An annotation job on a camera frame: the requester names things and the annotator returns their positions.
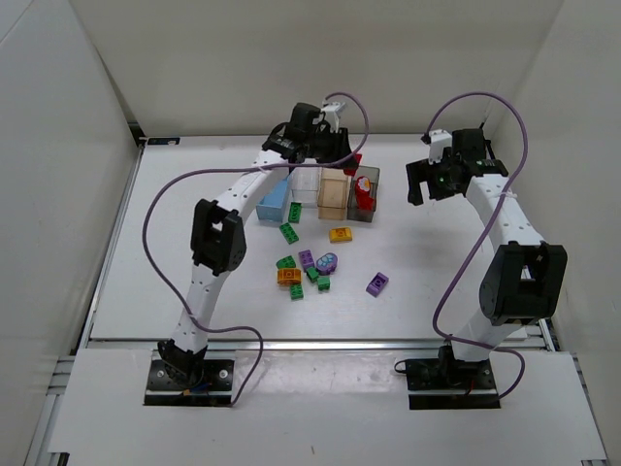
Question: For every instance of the red lego brick with sticker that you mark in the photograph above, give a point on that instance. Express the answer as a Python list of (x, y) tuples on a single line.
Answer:
[(362, 184)]

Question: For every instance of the red curved lego brick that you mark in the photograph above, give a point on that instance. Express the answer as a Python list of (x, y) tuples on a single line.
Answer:
[(347, 167)]

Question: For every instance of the small purple lego brick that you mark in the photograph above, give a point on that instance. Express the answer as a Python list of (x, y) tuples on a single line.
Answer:
[(377, 284)]

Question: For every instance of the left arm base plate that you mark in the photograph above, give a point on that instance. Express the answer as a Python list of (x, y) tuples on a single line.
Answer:
[(209, 385)]

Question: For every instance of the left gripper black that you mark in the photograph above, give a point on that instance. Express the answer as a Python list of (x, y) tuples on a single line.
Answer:
[(337, 146)]

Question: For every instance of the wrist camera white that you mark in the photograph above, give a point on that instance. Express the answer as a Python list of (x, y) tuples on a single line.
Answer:
[(437, 141), (331, 112)]

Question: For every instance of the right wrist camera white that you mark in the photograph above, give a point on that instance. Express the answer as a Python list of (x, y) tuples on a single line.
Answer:
[(437, 141)]

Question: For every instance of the clear plastic container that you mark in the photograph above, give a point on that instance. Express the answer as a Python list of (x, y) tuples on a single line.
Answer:
[(305, 186)]

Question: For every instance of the red long lego brick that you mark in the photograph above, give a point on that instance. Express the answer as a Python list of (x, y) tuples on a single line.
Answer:
[(365, 201)]

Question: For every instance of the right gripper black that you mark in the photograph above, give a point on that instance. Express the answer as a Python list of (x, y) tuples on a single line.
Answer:
[(426, 171)]

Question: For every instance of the green lego brick bottom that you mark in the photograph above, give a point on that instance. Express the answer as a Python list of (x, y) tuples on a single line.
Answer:
[(296, 292)]

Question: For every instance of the aluminium frame rail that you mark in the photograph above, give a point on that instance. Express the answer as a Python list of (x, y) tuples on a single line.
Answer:
[(535, 340)]

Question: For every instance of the green lego brick by orange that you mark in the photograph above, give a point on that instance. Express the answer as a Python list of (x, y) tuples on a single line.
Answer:
[(286, 262)]

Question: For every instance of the green lego plate upright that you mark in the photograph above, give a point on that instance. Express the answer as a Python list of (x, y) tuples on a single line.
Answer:
[(295, 212)]

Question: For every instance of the yellow lego brick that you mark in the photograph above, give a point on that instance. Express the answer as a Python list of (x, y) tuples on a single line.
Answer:
[(340, 235)]

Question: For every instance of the orange transparent lego brick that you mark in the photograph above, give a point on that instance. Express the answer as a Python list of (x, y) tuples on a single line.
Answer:
[(289, 276)]

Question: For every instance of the purple paw print lego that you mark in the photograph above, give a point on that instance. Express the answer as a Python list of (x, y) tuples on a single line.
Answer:
[(326, 264)]

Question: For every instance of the purple lego brick with studs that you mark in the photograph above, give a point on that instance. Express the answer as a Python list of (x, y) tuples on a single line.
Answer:
[(306, 259)]

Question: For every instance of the smoky grey plastic container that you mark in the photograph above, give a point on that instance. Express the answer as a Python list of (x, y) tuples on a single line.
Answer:
[(353, 212)]

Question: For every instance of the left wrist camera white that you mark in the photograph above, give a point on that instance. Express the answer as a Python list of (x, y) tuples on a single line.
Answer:
[(331, 112)]

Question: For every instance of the green lego plate flat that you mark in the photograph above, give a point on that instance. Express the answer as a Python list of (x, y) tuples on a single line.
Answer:
[(289, 233)]

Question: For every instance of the amber transparent plastic container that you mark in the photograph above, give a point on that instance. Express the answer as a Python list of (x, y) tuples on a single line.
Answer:
[(332, 194)]

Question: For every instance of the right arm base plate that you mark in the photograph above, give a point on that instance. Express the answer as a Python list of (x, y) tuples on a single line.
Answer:
[(436, 386)]

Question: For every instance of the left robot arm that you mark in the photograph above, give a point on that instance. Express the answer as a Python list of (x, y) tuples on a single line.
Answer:
[(218, 247)]

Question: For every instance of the light blue plastic container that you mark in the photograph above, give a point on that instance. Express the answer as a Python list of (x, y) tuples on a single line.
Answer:
[(272, 207)]

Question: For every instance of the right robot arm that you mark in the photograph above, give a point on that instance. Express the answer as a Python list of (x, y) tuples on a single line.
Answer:
[(523, 281)]

